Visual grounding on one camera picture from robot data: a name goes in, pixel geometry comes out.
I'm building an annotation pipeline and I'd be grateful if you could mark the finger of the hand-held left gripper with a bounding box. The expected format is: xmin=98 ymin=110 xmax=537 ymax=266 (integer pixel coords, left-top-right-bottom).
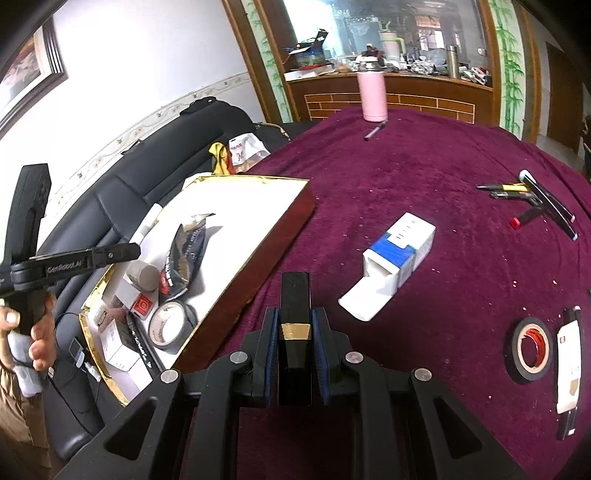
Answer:
xmin=92 ymin=242 xmax=142 ymax=269

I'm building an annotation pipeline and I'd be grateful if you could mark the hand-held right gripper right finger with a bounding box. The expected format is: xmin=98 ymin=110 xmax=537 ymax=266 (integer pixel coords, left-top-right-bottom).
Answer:
xmin=311 ymin=307 xmax=532 ymax=480

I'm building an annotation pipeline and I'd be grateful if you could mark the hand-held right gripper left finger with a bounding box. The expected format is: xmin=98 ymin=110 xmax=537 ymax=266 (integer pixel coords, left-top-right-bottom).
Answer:
xmin=53 ymin=307 xmax=282 ymax=480

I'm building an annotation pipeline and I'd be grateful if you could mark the white pill bottle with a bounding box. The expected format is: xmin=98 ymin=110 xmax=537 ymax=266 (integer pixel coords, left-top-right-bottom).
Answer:
xmin=124 ymin=261 xmax=161 ymax=292

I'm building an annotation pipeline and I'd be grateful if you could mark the black box gold band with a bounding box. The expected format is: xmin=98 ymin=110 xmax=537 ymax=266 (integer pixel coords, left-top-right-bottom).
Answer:
xmin=277 ymin=271 xmax=315 ymax=407

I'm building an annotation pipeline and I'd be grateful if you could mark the black snack packet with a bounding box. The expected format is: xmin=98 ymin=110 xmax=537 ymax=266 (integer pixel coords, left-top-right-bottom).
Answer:
xmin=159 ymin=213 xmax=217 ymax=298

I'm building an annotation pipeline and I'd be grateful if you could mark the black tape roll beige core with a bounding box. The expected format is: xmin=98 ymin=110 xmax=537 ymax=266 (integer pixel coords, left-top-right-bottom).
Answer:
xmin=148 ymin=300 xmax=199 ymax=355

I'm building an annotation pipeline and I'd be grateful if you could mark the black marker white script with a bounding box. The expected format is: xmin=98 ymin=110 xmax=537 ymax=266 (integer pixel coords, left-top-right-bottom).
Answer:
xmin=127 ymin=314 xmax=167 ymax=374

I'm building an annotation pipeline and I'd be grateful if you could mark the white box with barcode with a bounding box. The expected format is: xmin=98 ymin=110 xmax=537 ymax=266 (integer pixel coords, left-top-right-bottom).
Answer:
xmin=100 ymin=320 xmax=155 ymax=391

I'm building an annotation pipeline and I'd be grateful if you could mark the gold rimmed gift box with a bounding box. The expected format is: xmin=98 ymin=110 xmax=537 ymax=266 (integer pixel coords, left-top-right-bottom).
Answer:
xmin=79 ymin=174 xmax=317 ymax=407

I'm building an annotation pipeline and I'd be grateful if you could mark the black tape roll red core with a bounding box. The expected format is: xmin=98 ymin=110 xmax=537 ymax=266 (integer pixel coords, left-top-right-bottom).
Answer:
xmin=505 ymin=318 xmax=552 ymax=384

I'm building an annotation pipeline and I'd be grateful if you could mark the person's left forearm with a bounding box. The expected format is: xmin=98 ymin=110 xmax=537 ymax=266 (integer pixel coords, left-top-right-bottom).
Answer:
xmin=0 ymin=351 xmax=51 ymax=467

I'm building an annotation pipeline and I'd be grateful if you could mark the person's left hand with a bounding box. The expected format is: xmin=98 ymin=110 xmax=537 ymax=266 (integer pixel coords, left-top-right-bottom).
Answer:
xmin=0 ymin=293 xmax=58 ymax=372

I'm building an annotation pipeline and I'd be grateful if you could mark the white box orange logo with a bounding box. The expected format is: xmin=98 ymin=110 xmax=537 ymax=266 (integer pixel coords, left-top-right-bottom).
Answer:
xmin=129 ymin=203 xmax=163 ymax=245

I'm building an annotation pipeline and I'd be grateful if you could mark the white box red emblem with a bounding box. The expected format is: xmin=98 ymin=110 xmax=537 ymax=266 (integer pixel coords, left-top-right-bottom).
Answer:
xmin=113 ymin=281 xmax=160 ymax=321

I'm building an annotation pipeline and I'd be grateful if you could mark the black leather sofa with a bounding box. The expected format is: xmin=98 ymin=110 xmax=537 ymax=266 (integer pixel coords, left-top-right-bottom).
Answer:
xmin=34 ymin=97 xmax=296 ymax=462

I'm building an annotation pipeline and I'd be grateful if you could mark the white and blue staple box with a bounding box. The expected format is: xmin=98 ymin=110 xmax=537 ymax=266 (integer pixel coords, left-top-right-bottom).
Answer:
xmin=338 ymin=212 xmax=437 ymax=322

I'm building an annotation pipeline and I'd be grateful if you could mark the yellow cloth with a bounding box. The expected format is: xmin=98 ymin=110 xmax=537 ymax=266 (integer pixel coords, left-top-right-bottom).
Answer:
xmin=209 ymin=142 xmax=232 ymax=176

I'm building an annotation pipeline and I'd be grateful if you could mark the plastic bag red print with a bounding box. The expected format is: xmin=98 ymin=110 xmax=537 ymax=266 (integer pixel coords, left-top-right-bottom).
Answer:
xmin=228 ymin=134 xmax=271 ymax=174

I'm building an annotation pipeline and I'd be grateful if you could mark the small white carton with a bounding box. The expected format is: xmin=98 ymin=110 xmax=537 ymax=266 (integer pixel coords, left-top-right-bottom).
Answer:
xmin=555 ymin=318 xmax=583 ymax=415

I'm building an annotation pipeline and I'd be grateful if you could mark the black marker red cap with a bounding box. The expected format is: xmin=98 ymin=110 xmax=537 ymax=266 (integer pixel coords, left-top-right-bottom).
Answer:
xmin=510 ymin=205 xmax=548 ymax=229

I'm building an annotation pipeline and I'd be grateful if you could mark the yellow black pen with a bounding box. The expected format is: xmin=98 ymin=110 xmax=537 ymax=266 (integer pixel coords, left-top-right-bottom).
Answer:
xmin=476 ymin=182 xmax=532 ymax=193

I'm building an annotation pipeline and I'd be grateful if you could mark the wooden cabinet with mirror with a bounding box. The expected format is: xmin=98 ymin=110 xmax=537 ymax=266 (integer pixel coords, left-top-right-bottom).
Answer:
xmin=222 ymin=0 xmax=541 ymax=139

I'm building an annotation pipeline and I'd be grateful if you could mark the pink thermos bottle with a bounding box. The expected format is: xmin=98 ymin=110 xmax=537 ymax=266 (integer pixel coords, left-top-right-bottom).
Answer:
xmin=355 ymin=53 xmax=389 ymax=123

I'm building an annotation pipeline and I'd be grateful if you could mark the black marker pink end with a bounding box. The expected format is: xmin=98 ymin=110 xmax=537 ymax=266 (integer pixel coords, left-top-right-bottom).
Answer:
xmin=531 ymin=185 xmax=579 ymax=241

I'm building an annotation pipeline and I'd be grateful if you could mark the dark printed box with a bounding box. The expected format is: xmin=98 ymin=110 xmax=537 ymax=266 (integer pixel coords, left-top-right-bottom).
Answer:
xmin=284 ymin=28 xmax=333 ymax=70

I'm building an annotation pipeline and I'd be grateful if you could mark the white green tumbler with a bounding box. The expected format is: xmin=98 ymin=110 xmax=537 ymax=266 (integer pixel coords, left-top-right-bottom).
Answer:
xmin=379 ymin=28 xmax=408 ymax=70

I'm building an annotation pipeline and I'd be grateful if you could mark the steel thermos flask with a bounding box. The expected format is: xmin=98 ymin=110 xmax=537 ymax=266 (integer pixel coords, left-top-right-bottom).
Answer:
xmin=444 ymin=44 xmax=462 ymax=79

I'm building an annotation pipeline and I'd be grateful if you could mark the brown wooden door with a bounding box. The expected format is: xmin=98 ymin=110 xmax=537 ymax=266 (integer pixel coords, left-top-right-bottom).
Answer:
xmin=545 ymin=41 xmax=585 ymax=153

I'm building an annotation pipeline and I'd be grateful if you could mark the black cable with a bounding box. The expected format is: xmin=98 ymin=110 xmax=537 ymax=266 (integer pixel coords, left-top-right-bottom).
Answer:
xmin=46 ymin=314 xmax=116 ymax=416

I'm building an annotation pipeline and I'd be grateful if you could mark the framed wall picture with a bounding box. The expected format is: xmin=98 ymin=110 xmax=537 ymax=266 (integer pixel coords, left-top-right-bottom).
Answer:
xmin=0 ymin=18 xmax=70 ymax=134

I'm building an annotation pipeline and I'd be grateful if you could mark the beaded cord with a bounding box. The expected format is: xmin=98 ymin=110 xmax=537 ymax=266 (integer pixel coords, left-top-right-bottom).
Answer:
xmin=253 ymin=121 xmax=294 ymax=144

